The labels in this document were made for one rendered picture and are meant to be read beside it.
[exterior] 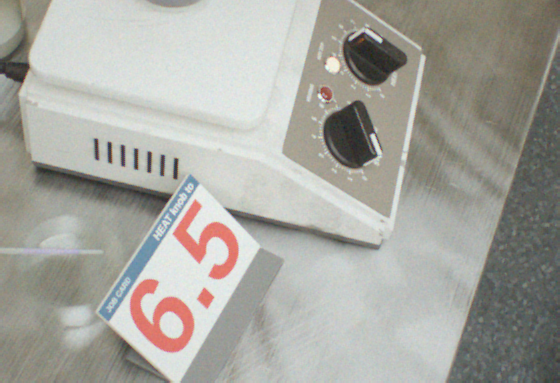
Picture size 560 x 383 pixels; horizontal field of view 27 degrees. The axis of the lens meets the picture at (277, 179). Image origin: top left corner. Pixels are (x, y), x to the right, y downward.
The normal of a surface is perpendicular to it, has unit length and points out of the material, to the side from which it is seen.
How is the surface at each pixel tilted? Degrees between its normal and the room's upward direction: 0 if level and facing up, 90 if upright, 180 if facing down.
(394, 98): 30
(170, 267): 40
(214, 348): 0
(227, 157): 90
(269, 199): 90
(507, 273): 0
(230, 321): 0
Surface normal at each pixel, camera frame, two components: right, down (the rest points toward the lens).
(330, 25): 0.58, -0.34
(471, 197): 0.11, -0.53
